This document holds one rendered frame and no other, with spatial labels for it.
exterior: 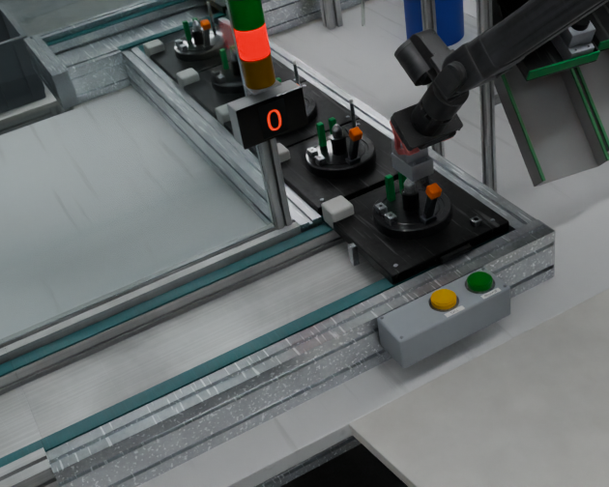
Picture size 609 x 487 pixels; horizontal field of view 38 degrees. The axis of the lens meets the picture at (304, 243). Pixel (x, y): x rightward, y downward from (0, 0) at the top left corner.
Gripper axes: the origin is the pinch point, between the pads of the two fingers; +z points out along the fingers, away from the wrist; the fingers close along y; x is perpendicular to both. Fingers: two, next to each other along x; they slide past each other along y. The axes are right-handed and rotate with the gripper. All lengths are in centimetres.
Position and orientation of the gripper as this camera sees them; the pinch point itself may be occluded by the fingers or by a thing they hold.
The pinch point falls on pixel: (410, 144)
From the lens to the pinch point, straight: 151.4
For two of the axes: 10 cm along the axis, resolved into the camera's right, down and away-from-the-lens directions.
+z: -1.9, 3.2, 9.3
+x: 4.5, 8.7, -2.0
